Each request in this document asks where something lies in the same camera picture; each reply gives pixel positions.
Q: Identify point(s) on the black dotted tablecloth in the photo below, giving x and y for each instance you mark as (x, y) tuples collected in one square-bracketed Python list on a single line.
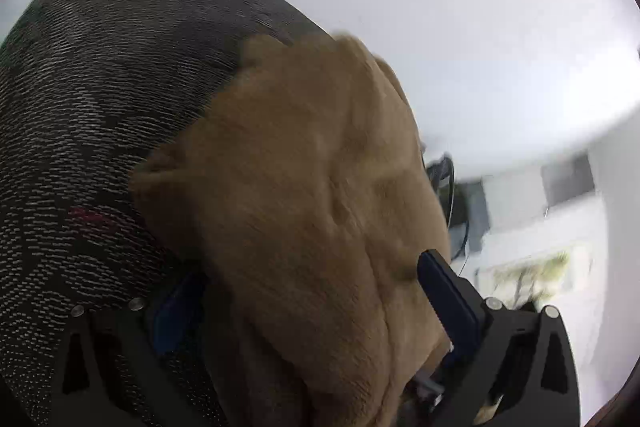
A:
[(100, 82)]

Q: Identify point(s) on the black metal chair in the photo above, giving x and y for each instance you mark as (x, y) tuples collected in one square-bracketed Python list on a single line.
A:
[(457, 207)]

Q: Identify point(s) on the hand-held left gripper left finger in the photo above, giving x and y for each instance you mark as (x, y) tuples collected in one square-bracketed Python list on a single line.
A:
[(175, 314)]

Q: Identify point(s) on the brown fleece garment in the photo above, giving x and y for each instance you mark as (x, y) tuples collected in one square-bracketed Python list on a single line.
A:
[(300, 207)]

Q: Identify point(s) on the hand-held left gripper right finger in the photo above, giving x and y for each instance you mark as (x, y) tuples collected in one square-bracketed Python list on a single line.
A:
[(447, 297)]

